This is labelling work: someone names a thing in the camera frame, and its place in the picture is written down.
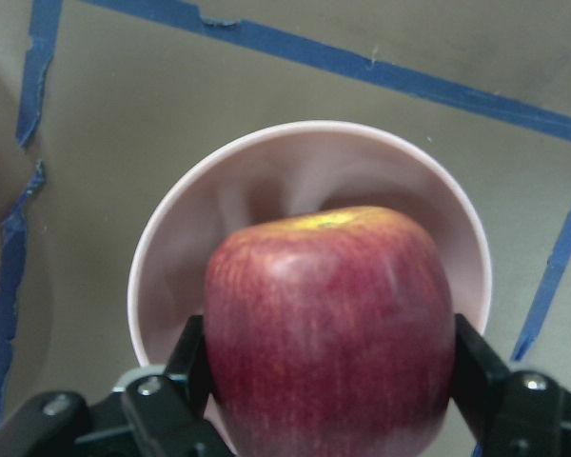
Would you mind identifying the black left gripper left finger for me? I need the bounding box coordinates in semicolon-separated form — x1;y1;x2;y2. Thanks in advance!
0;315;233;456

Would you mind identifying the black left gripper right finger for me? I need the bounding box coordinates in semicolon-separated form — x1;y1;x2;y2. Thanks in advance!
451;313;571;457

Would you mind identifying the small pink bowl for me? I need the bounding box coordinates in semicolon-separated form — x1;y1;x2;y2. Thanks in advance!
128;121;492;365

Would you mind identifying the red apple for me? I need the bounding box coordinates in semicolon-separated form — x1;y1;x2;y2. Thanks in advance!
204;207;455;456

